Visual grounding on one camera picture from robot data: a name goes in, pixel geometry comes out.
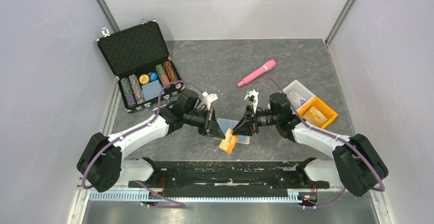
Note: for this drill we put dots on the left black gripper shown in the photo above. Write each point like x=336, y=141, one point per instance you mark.
x=210, y=127

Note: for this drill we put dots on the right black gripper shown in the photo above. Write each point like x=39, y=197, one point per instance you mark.
x=245, y=126

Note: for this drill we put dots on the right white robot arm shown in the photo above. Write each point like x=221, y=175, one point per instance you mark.
x=355, y=162

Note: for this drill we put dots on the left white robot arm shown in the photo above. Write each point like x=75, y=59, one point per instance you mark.
x=103, y=162

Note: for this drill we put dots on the card in white bin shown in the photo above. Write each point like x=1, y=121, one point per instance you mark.
x=296, y=99

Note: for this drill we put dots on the card in orange bin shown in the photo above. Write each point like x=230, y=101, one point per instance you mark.
x=315, y=117

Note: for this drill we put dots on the blue card deck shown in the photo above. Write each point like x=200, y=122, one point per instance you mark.
x=151, y=90

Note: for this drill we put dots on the white plastic bin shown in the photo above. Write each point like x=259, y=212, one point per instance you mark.
x=304, y=91

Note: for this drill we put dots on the orange black chip stack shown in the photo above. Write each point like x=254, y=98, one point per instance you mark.
x=170, y=71

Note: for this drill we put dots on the pink toy microphone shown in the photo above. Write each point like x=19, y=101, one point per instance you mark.
x=267, y=66

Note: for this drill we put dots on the orange plastic bin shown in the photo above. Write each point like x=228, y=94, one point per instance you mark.
x=324, y=108

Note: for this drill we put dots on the purple grey chip stack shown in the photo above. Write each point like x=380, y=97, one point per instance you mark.
x=136, y=88

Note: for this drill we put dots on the green red chip stack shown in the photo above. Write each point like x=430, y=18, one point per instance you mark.
x=162, y=75

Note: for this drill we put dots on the blue dealer chip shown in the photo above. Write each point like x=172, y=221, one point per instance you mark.
x=153, y=76

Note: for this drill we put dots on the yellow dealer chip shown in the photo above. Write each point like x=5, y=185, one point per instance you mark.
x=144, y=79

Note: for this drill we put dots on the green purple chip stack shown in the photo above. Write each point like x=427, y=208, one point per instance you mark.
x=128, y=93

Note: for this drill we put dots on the black poker chip case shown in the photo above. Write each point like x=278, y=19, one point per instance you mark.
x=137, y=50

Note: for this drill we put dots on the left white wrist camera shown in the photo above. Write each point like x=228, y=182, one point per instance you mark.
x=207, y=99

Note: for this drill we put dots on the white slotted cable duct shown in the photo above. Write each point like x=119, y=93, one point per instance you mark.
x=145, y=196

